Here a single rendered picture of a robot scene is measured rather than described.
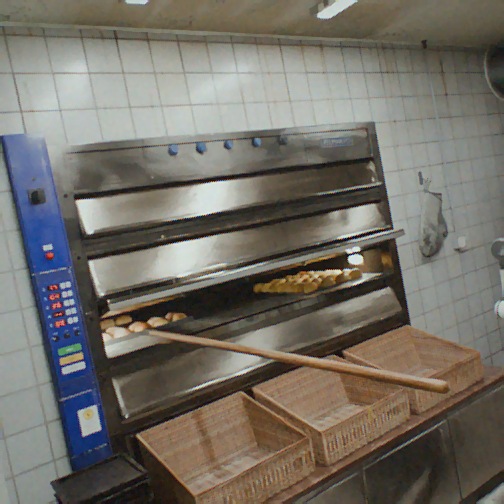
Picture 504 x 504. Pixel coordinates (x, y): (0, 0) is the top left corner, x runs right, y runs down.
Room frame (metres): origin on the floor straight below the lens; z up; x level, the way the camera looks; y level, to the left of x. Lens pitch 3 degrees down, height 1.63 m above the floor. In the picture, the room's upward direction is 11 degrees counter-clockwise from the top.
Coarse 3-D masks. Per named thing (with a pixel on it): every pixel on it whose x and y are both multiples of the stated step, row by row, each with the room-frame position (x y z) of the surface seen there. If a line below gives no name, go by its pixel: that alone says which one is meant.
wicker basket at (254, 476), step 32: (192, 416) 2.35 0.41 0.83; (224, 416) 2.42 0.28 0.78; (256, 416) 2.42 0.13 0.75; (160, 448) 2.22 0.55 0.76; (192, 448) 2.29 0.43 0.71; (224, 448) 2.37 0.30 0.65; (256, 448) 2.44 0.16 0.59; (288, 448) 2.07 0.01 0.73; (160, 480) 2.06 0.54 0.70; (192, 480) 2.24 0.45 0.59; (224, 480) 1.89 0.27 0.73; (256, 480) 2.14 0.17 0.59; (288, 480) 2.05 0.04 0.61
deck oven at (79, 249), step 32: (64, 160) 2.21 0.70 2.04; (64, 192) 2.19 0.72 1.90; (352, 192) 3.19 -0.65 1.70; (384, 192) 3.23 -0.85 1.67; (64, 224) 2.18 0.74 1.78; (192, 224) 2.49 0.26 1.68; (224, 224) 2.60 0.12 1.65; (384, 256) 3.25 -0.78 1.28; (96, 320) 2.20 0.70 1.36; (384, 320) 3.12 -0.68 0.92; (96, 352) 2.19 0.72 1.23; (320, 352) 2.84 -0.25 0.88; (224, 384) 2.49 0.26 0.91; (160, 416) 2.31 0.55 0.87
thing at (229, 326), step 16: (336, 288) 3.00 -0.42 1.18; (352, 288) 3.01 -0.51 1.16; (288, 304) 2.77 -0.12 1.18; (304, 304) 2.81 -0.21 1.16; (240, 320) 2.58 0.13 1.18; (256, 320) 2.63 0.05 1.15; (208, 336) 2.48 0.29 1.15; (128, 352) 2.32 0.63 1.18; (144, 352) 2.30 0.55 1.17; (160, 352) 2.34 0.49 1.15; (112, 368) 2.22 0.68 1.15
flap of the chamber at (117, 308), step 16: (368, 240) 2.91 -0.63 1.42; (384, 240) 3.00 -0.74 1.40; (304, 256) 2.66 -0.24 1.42; (320, 256) 2.71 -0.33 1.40; (240, 272) 2.44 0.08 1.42; (256, 272) 2.49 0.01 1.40; (272, 272) 2.73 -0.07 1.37; (176, 288) 2.26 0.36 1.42; (192, 288) 2.30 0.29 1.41; (208, 288) 2.47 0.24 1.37; (112, 304) 2.10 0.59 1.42; (128, 304) 2.13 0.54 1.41; (144, 304) 2.26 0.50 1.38
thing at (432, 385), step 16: (160, 336) 2.50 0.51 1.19; (176, 336) 2.35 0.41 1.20; (192, 336) 2.25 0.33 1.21; (240, 352) 1.90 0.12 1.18; (256, 352) 1.81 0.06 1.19; (272, 352) 1.74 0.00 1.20; (320, 368) 1.53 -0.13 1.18; (336, 368) 1.47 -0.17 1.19; (352, 368) 1.42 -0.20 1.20; (368, 368) 1.38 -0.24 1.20; (400, 384) 1.28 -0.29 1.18; (416, 384) 1.24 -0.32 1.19; (432, 384) 1.20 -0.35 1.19; (448, 384) 1.19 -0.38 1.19
